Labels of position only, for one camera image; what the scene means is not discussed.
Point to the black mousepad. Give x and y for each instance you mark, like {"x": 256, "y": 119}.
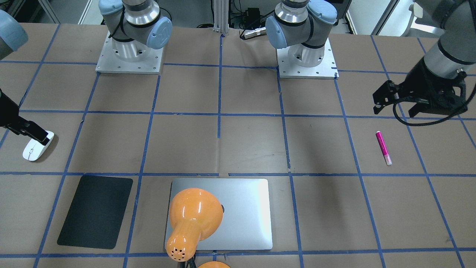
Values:
{"x": 96, "y": 212}

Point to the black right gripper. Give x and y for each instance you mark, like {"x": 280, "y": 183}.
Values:
{"x": 6, "y": 110}

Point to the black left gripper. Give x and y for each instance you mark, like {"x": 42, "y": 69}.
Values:
{"x": 419, "y": 80}

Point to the aluminium frame post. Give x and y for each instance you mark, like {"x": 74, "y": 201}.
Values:
{"x": 220, "y": 16}

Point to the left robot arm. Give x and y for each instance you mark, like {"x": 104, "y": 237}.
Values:
{"x": 309, "y": 22}

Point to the white computer mouse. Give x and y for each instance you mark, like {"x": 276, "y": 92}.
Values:
{"x": 34, "y": 150}

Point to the silver metal connector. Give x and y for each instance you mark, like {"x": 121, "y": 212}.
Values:
{"x": 252, "y": 33}

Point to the pink marker pen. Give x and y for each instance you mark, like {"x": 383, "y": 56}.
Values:
{"x": 383, "y": 148}

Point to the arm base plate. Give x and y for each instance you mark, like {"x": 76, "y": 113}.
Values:
{"x": 129, "y": 58}
{"x": 301, "y": 62}

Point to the orange desk lamp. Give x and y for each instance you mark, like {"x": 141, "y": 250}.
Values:
{"x": 194, "y": 215}

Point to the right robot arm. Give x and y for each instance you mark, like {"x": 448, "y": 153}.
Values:
{"x": 138, "y": 32}

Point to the silver closed laptop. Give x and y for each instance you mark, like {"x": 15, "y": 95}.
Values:
{"x": 246, "y": 225}

